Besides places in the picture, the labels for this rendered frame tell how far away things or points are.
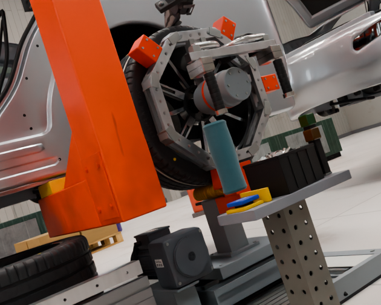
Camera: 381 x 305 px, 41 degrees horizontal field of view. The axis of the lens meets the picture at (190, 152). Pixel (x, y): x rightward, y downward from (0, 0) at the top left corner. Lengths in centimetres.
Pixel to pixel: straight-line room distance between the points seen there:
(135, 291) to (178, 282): 22
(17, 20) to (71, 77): 1093
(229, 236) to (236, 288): 25
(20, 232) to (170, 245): 567
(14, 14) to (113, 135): 1106
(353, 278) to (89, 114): 109
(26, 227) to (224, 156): 577
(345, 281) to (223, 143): 65
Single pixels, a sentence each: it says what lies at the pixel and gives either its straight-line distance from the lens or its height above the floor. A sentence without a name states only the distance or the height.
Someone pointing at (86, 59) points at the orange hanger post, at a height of 102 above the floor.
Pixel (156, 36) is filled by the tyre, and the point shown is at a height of 114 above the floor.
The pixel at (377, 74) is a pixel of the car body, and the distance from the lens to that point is 434.
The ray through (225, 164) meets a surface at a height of 58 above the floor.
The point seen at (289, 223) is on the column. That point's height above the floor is 37.
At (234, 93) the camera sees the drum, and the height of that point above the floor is 82.
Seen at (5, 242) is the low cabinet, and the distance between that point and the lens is 728.
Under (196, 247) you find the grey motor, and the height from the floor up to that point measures 34.
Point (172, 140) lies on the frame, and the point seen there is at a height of 73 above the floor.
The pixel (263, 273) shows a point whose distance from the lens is 203.
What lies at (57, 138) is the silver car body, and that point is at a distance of 204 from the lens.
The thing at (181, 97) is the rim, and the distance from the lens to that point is 203.
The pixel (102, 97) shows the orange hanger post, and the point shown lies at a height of 89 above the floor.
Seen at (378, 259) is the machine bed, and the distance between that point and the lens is 208.
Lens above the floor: 61
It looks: 2 degrees up
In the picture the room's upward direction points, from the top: 18 degrees counter-clockwise
